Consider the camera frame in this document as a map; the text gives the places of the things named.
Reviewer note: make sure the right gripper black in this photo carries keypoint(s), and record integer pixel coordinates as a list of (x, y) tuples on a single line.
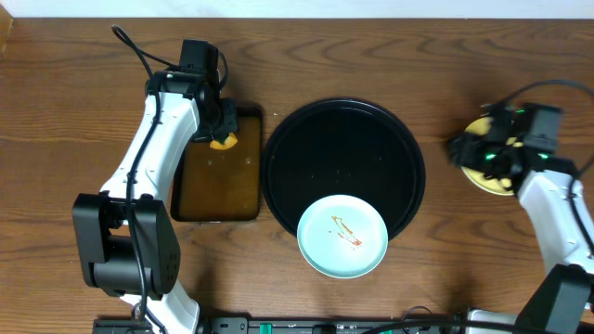
[(465, 150)]

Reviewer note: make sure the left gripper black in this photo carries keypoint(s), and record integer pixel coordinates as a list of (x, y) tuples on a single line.
[(224, 124)]

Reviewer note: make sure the green yellow sponge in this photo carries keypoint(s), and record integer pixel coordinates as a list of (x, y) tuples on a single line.
[(229, 142)]

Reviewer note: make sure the yellow plate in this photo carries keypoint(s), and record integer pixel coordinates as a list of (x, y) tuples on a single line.
[(472, 155)]

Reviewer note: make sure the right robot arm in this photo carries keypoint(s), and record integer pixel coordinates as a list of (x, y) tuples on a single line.
[(564, 231)]

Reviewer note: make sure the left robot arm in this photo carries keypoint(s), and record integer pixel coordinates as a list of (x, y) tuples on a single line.
[(126, 242)]

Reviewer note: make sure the rectangular black water tray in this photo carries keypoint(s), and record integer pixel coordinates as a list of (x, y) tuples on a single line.
[(213, 186)]

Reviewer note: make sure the round black tray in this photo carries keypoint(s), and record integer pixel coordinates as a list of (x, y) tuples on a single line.
[(343, 146)]

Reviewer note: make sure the light green plate lower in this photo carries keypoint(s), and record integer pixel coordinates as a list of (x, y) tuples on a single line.
[(342, 236)]

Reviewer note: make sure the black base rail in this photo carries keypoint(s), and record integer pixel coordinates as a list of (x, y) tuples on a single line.
[(240, 325)]

